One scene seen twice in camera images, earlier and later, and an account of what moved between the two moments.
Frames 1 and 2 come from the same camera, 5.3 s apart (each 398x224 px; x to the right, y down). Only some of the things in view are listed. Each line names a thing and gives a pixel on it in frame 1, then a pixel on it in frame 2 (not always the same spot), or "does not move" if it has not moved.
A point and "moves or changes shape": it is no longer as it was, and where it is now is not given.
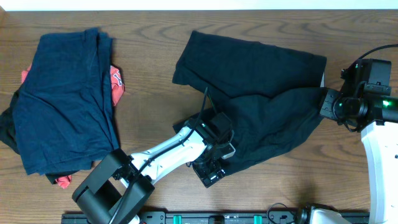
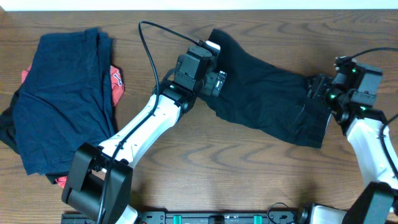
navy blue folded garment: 64,110 does not move
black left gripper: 209,177 to 216,83
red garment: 118,90 does not move
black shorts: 271,94 moves or changes shape
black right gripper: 326,109 to 321,84
